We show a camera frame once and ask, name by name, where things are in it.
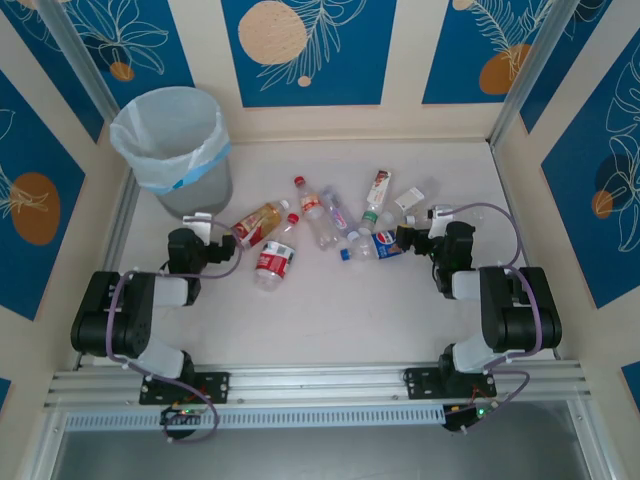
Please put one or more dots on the green-capped bottle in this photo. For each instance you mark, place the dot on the green-capped bottle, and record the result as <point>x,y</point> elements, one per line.
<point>379,187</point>

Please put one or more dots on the red-capped bottle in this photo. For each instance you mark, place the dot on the red-capped bottle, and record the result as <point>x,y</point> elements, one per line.
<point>310,202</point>

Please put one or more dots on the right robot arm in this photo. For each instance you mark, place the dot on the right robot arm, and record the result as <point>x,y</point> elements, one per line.
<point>525,310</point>

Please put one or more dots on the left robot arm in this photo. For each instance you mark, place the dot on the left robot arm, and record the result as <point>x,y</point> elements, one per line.
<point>125,320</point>

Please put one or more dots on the white bin liner bag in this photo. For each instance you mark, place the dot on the white bin liner bag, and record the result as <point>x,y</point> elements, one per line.
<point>165,125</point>

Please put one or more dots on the blue-capped Pepsi bottle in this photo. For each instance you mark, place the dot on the blue-capped Pepsi bottle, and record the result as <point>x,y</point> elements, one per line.
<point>382,244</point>

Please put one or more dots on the small white-labelled bottle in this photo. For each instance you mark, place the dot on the small white-labelled bottle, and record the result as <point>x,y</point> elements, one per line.
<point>407,199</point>

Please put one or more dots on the amber tea bottle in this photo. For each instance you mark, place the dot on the amber tea bottle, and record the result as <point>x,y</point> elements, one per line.
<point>257,222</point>

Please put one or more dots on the bottle with red-white label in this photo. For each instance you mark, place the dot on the bottle with red-white label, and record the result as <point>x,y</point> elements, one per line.
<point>274,262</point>

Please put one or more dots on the clear bottle with purple label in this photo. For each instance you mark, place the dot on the clear bottle with purple label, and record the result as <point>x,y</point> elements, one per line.
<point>337,214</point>

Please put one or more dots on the small circuit board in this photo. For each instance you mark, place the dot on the small circuit board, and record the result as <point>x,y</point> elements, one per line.
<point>467,416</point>
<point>182,415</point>

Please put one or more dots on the grey metal panel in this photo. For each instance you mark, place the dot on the grey metal panel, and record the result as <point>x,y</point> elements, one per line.
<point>320,455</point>

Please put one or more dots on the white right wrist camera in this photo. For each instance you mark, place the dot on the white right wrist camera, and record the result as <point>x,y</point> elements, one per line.
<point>440,215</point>

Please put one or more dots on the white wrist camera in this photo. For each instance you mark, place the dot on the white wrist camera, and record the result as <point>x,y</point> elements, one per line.
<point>440,215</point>
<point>197,222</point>

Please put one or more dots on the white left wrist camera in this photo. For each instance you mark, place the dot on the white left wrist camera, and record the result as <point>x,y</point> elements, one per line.
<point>197,222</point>

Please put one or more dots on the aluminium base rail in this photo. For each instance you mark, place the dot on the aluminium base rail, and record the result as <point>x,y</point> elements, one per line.
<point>320,385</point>

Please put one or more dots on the aluminium frame post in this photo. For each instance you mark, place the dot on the aluminium frame post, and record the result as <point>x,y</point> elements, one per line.
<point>530,70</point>
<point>75,45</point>

